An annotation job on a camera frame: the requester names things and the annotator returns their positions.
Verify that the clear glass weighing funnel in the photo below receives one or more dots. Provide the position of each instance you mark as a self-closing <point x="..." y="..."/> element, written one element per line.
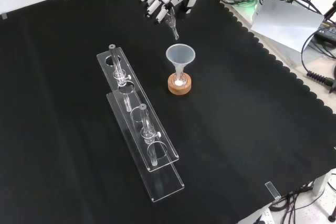
<point x="172" y="24"/>

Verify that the translucent plastic funnel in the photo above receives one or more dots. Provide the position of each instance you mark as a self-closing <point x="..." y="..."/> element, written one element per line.
<point x="180" y="55"/>

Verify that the clear acrylic funnel stand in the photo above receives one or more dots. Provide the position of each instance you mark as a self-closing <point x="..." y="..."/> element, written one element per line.
<point x="147" y="140"/>

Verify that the small round-bottom glass flask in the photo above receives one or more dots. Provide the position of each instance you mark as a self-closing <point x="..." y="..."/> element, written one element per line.
<point x="179" y="82"/>

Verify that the pale board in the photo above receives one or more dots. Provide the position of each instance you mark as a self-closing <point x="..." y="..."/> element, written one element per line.
<point x="286" y="24"/>

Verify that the black table cloth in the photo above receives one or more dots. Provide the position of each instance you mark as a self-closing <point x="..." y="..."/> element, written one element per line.
<point x="78" y="103"/>

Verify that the black power adapter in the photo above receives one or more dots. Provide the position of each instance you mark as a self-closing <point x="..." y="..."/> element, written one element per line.
<point x="326" y="31"/>

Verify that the black tripod leg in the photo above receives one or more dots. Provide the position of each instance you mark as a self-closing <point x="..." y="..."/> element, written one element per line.
<point x="331" y="10"/>

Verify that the grey tape strip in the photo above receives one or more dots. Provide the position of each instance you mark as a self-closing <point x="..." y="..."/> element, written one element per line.
<point x="4" y="16"/>

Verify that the clear tape strip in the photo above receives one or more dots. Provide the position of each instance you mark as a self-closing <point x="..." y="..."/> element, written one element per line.
<point x="272" y="190"/>

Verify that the white power strip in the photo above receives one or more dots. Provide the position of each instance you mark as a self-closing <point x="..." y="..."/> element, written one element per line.
<point x="262" y="217"/>

